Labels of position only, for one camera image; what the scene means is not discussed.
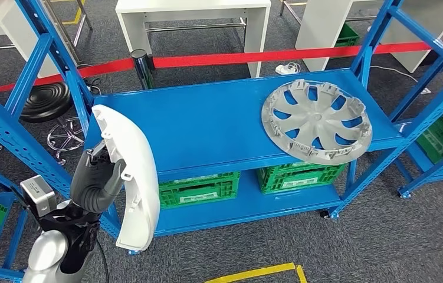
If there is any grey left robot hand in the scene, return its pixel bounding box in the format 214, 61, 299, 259
70, 141, 128, 209

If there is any white plastic car part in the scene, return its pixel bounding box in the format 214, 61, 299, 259
91, 104, 162, 252

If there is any black round stool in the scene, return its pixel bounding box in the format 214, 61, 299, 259
19, 81, 86, 166

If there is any white table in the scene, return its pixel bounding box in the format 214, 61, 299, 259
294, 0, 443, 74
114, 0, 272, 79
0, 0, 93, 79

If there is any yellow floor tape square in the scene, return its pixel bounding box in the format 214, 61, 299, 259
205, 262, 308, 283

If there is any red barrier belt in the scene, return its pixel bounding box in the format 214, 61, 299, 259
0, 39, 443, 94

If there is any white power strip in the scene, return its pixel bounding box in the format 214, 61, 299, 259
275, 62, 302, 75

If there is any silver wheel hubcap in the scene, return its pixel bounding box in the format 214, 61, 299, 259
261, 79, 373, 166

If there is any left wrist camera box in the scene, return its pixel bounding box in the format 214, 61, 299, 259
19, 175, 57, 218

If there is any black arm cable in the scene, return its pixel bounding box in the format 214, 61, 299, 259
95, 237, 111, 283

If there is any black stanchion post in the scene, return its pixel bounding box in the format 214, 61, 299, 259
130, 48, 156, 91

